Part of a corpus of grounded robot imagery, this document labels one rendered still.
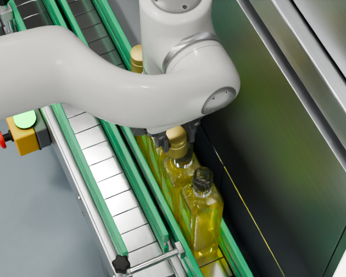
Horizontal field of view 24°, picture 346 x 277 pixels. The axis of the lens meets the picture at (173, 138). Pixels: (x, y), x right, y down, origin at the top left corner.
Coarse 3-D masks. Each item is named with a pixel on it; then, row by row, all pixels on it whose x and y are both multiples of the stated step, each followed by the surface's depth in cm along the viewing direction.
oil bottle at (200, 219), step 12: (192, 180) 125; (180, 192) 126; (192, 192) 123; (216, 192) 124; (180, 204) 129; (192, 204) 123; (204, 204) 123; (216, 204) 124; (180, 216) 133; (192, 216) 124; (204, 216) 125; (216, 216) 128; (180, 228) 137; (192, 228) 128; (204, 228) 130; (216, 228) 132; (192, 240) 132; (204, 240) 134; (216, 240) 137; (192, 252) 137; (204, 252) 139
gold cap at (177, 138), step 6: (180, 126) 118; (168, 132) 118; (174, 132) 118; (180, 132) 118; (186, 132) 118; (174, 138) 117; (180, 138) 117; (186, 138) 118; (174, 144) 117; (180, 144) 117; (186, 144) 119; (174, 150) 118; (180, 150) 119; (186, 150) 121; (168, 156) 121; (174, 156) 120; (180, 156) 120
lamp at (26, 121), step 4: (28, 112) 159; (32, 112) 159; (16, 116) 158; (20, 116) 158; (24, 116) 158; (28, 116) 158; (32, 116) 159; (16, 120) 158; (20, 120) 158; (24, 120) 158; (28, 120) 158; (32, 120) 159; (36, 120) 161; (16, 124) 159; (20, 124) 158; (24, 124) 158; (28, 124) 159; (32, 124) 160; (20, 128) 160; (24, 128) 159; (28, 128) 160
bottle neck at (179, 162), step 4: (188, 144) 123; (192, 144) 122; (188, 148) 122; (192, 148) 122; (188, 152) 121; (192, 152) 123; (184, 156) 122; (188, 156) 122; (192, 156) 124; (176, 160) 124; (180, 160) 123; (184, 160) 123; (188, 160) 124; (192, 160) 126; (176, 164) 125; (180, 164) 125; (184, 164) 124; (188, 164) 125
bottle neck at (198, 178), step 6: (198, 168) 120; (204, 168) 120; (198, 174) 121; (204, 174) 121; (210, 174) 119; (198, 180) 119; (204, 180) 123; (210, 180) 119; (198, 186) 120; (204, 186) 120; (210, 186) 121; (198, 192) 122; (204, 192) 121; (210, 192) 123
